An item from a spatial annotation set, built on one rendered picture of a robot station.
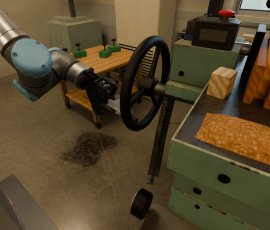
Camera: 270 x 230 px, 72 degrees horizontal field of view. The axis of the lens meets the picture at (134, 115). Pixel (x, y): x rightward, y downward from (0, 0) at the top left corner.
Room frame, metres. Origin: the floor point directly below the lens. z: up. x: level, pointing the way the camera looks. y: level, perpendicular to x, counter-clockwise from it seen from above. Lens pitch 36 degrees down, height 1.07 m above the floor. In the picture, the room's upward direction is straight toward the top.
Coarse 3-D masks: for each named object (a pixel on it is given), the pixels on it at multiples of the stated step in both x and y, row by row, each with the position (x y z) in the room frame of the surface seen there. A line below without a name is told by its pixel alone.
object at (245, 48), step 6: (258, 30) 0.38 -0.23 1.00; (264, 30) 0.38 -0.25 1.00; (258, 36) 0.37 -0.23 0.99; (264, 36) 0.36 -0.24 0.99; (240, 42) 0.42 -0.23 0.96; (258, 42) 0.36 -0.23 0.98; (246, 48) 0.40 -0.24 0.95; (252, 48) 0.37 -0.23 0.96; (258, 48) 0.36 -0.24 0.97; (240, 54) 0.41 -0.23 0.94; (246, 54) 0.40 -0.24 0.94; (252, 54) 0.37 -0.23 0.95; (246, 60) 0.37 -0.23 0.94; (252, 60) 0.36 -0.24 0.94; (246, 66) 0.37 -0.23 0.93; (252, 66) 0.36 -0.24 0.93; (246, 72) 0.37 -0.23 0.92
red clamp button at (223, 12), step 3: (219, 12) 0.41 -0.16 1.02; (222, 12) 0.40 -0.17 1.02; (225, 12) 0.40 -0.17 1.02; (228, 12) 0.40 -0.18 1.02; (231, 12) 0.40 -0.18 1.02; (234, 12) 0.40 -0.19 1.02; (222, 15) 0.40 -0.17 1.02; (225, 15) 0.40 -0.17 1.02; (228, 15) 0.39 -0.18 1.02; (231, 15) 0.39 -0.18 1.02
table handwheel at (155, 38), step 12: (156, 36) 0.53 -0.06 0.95; (144, 48) 0.46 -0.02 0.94; (156, 48) 0.55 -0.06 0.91; (168, 48) 0.59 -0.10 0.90; (132, 60) 0.43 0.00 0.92; (156, 60) 0.54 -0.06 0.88; (168, 60) 0.60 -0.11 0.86; (132, 72) 0.41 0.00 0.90; (168, 72) 0.61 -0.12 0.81; (132, 84) 0.41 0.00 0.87; (144, 84) 0.49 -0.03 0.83; (156, 84) 0.49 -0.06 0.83; (120, 96) 0.40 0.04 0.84; (156, 96) 0.59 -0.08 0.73; (168, 96) 0.46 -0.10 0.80; (120, 108) 0.39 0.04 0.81; (156, 108) 0.55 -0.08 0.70; (132, 120) 0.41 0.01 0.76; (144, 120) 0.49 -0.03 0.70
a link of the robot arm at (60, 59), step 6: (54, 48) 0.68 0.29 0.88; (54, 54) 0.65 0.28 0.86; (60, 54) 0.65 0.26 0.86; (66, 54) 0.66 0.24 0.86; (54, 60) 0.63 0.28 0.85; (60, 60) 0.63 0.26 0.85; (66, 60) 0.63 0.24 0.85; (72, 60) 0.64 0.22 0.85; (78, 60) 0.67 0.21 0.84; (54, 66) 0.61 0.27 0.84; (60, 66) 0.62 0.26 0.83; (66, 66) 0.61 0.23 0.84; (60, 72) 0.61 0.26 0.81; (66, 72) 0.60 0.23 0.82; (60, 78) 0.61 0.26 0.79
